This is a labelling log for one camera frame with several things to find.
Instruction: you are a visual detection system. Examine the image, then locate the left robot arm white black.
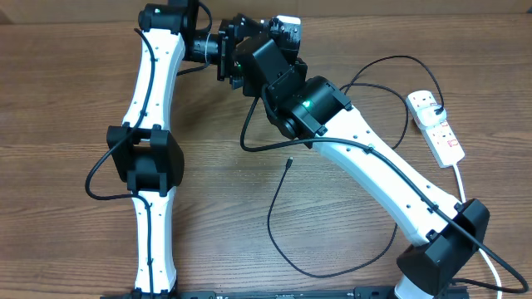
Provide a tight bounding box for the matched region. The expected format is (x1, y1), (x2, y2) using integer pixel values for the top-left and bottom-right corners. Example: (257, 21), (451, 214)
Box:
(106, 1), (270, 298)

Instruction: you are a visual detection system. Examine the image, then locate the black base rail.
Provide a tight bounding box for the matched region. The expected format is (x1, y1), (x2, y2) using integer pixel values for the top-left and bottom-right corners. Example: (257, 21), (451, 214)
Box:
(100, 286), (470, 299)

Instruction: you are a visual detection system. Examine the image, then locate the white power strip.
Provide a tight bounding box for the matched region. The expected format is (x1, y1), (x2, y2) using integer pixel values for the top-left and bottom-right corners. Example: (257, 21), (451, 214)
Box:
(406, 91), (465, 168)

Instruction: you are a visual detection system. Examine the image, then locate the black USB charging cable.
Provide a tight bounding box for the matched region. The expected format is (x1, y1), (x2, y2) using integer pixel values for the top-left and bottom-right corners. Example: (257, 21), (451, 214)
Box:
(266, 55), (446, 280)

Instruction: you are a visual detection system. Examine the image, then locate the white power strip cord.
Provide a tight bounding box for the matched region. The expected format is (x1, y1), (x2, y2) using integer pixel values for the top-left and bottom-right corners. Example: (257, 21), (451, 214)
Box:
(451, 164), (504, 299)

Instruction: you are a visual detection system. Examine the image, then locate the white charger plug adapter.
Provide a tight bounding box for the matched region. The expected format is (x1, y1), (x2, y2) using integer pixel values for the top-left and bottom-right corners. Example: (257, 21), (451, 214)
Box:
(414, 105), (447, 130)

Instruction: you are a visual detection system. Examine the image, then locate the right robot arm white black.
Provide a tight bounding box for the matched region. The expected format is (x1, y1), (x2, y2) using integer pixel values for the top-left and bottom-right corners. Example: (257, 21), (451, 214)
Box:
(232, 19), (490, 298)

